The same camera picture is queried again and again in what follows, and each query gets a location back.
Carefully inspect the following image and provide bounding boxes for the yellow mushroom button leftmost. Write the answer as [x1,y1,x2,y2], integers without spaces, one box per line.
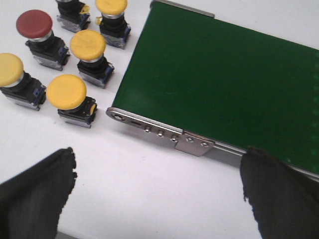
[0,53,46,111]

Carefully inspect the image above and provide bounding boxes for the yellow mushroom button far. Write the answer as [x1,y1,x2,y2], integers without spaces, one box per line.
[95,0,131,49]

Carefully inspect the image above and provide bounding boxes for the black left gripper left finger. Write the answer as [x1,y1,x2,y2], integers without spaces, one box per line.
[0,147,77,239]

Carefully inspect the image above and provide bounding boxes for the red mushroom button spare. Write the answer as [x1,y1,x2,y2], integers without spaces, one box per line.
[16,9,70,71]

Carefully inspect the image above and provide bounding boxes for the aluminium conveyor frame rail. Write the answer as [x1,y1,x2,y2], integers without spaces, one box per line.
[106,0,319,182]

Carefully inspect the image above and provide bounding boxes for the yellow mushroom button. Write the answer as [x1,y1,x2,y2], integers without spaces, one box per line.
[0,53,46,111]
[46,74,98,128]
[95,0,131,49]
[70,30,114,89]

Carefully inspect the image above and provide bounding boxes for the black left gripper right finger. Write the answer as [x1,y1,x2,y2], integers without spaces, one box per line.
[240,147,319,239]

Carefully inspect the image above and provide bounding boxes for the push button top edge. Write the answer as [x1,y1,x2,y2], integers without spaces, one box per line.
[56,0,91,33]

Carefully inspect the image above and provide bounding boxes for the yellow mushroom button near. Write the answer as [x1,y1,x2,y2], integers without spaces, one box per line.
[46,74,98,128]

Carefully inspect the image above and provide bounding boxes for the yellow mushroom button middle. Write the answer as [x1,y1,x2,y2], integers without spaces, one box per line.
[70,30,114,89]

